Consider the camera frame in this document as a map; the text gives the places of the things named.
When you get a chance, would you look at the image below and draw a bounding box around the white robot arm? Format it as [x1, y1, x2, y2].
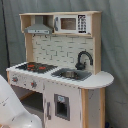
[0, 75, 43, 128]

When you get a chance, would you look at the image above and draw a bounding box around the red stove knob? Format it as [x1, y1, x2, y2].
[31, 81, 37, 88]
[12, 77, 18, 82]

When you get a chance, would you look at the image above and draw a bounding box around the black toy stovetop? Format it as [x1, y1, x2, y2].
[18, 62, 55, 74]

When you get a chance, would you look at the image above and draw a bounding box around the wooden toy kitchen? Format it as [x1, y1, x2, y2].
[7, 11, 114, 128]

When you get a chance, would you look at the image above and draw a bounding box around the grey cabinet door handle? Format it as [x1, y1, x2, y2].
[47, 102, 51, 120]

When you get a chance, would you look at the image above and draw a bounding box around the right red stove knob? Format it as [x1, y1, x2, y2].
[31, 81, 37, 88]

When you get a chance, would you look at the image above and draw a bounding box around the grey toy sink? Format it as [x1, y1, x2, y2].
[52, 68, 92, 81]

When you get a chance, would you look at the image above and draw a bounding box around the white toy microwave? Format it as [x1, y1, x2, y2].
[54, 14, 91, 34]

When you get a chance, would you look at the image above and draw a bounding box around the grey ice dispenser panel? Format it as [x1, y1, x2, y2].
[54, 94, 70, 120]

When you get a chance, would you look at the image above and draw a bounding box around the left red stove knob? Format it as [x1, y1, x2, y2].
[12, 77, 18, 82]

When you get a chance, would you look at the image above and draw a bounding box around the grey range hood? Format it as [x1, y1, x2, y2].
[24, 16, 53, 34]

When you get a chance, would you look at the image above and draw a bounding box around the black toy faucet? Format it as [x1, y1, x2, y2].
[75, 51, 93, 70]

